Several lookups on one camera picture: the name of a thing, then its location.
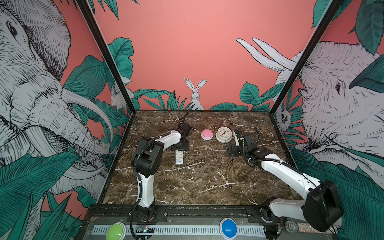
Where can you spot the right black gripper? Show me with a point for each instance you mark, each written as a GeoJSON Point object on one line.
{"type": "Point", "coordinates": [234, 150]}

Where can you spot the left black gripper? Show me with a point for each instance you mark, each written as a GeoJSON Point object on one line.
{"type": "Point", "coordinates": [185, 147]}

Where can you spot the white remote control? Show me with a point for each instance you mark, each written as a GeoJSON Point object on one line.
{"type": "Point", "coordinates": [179, 157]}

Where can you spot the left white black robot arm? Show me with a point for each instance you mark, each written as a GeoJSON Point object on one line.
{"type": "Point", "coordinates": [146, 162]}

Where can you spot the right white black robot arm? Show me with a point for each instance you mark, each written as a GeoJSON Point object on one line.
{"type": "Point", "coordinates": [321, 204]}

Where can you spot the white round alarm clock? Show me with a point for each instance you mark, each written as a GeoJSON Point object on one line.
{"type": "Point", "coordinates": [224, 135]}

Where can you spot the pink push button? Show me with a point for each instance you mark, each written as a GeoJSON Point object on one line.
{"type": "Point", "coordinates": [207, 134]}

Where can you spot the blue push button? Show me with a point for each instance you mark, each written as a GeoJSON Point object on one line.
{"type": "Point", "coordinates": [228, 229]}

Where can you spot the small green circuit board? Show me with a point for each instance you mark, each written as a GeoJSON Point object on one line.
{"type": "Point", "coordinates": [146, 229]}

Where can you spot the glittery silver microphone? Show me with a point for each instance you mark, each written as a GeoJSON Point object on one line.
{"type": "Point", "coordinates": [292, 227]}

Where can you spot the green push button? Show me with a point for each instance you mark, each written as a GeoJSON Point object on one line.
{"type": "Point", "coordinates": [116, 232]}

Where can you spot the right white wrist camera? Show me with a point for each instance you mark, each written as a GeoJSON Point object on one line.
{"type": "Point", "coordinates": [236, 139]}

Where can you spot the black front mounting rail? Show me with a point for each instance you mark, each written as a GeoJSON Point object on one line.
{"type": "Point", "coordinates": [105, 214]}

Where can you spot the white slotted cable duct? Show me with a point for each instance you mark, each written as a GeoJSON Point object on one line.
{"type": "Point", "coordinates": [167, 230]}

